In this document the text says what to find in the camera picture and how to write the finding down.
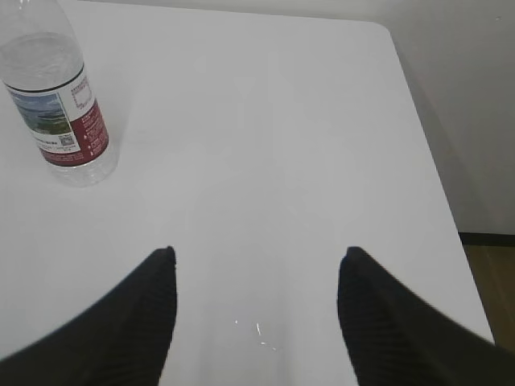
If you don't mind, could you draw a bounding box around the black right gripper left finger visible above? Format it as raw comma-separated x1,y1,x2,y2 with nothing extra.
1,247,178,385

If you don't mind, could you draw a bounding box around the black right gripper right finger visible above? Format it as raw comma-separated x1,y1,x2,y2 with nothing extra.
336,247,514,385

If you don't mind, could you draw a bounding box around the clear plastic water bottle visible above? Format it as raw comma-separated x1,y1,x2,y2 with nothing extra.
1,1,117,187

